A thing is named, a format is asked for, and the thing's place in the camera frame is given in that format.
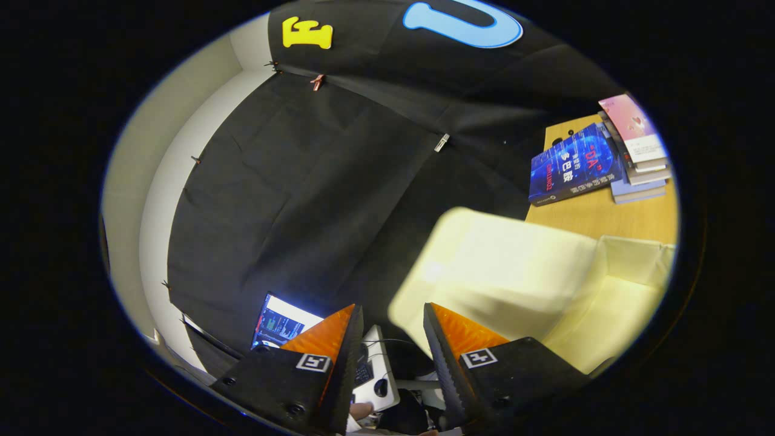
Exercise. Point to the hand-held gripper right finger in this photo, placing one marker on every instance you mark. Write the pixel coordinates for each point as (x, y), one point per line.
(442, 357)

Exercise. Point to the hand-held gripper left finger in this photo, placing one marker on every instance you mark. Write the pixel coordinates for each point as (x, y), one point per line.
(348, 363)

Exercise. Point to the beige fabric storage box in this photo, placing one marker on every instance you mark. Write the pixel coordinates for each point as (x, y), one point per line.
(514, 272)

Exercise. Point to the black keyboard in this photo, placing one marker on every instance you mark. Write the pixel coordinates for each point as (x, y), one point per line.
(363, 373)

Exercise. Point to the black computer mouse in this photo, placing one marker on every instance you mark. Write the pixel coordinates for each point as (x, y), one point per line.
(381, 387)

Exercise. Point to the black backdrop cloth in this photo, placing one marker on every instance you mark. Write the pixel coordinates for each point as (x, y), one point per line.
(315, 181)

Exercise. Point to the silver clip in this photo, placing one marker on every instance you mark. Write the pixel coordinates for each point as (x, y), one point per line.
(442, 142)

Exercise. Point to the light blue book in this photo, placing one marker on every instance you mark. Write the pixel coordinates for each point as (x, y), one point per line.
(636, 192)

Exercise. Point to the grey book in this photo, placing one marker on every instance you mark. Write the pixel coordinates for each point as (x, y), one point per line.
(648, 174)

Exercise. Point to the pink clip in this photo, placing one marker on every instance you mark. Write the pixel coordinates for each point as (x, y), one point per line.
(317, 82)

